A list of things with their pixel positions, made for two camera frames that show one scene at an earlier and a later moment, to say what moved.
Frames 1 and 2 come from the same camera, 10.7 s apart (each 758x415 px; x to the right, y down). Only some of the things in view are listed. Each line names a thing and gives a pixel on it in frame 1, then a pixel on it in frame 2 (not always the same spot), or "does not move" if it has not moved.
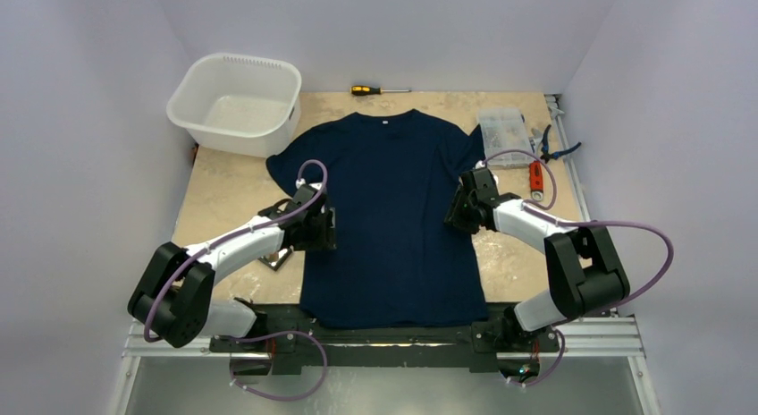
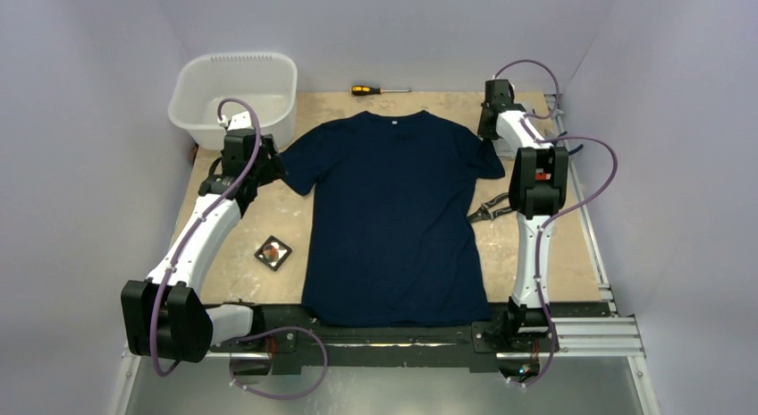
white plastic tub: [238, 105] does not move
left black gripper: [324, 240] -> [273, 169]
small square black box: [275, 259] does not move
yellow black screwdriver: [366, 90] does not move
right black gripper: [459, 213] -> [489, 122]
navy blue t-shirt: [396, 262] does not move
